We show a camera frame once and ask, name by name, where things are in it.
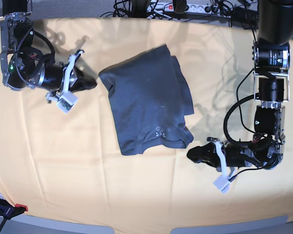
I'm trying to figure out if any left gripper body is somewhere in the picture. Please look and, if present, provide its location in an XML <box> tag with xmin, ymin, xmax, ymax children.
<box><xmin>216</xmin><ymin>140</ymin><xmax>258</xmax><ymax>172</ymax></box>

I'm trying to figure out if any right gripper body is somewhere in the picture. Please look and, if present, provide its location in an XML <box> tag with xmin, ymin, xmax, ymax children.
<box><xmin>38</xmin><ymin>64</ymin><xmax>80</xmax><ymax>93</ymax></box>

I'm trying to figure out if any black power adapter box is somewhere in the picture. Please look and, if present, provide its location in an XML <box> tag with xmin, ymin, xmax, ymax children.
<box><xmin>231</xmin><ymin>7</ymin><xmax>258</xmax><ymax>25</ymax></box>

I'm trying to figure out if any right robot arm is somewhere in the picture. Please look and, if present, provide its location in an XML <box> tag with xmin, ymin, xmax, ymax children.
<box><xmin>0</xmin><ymin>0</ymin><xmax>97</xmax><ymax>97</ymax></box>

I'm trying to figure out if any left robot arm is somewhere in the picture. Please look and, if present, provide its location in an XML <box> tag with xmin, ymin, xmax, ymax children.
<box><xmin>187</xmin><ymin>0</ymin><xmax>293</xmax><ymax>171</ymax></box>

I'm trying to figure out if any blue red table clamp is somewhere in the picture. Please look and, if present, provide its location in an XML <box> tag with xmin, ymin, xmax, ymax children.
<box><xmin>0</xmin><ymin>198</ymin><xmax>28</xmax><ymax>233</ymax></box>

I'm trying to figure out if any white power strip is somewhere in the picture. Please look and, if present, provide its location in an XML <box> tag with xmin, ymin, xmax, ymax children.
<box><xmin>147</xmin><ymin>0</ymin><xmax>232</xmax><ymax>17</ymax></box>

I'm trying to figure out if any blue-grey T-shirt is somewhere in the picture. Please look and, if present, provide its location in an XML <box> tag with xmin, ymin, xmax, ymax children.
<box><xmin>99</xmin><ymin>45</ymin><xmax>194</xmax><ymax>156</ymax></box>

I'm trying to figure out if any yellow table cloth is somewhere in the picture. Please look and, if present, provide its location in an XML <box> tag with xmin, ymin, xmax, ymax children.
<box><xmin>0</xmin><ymin>19</ymin><xmax>293</xmax><ymax>234</ymax></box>

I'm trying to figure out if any black cable bundle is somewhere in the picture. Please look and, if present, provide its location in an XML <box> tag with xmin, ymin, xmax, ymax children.
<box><xmin>100</xmin><ymin>0</ymin><xmax>176</xmax><ymax>20</ymax></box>

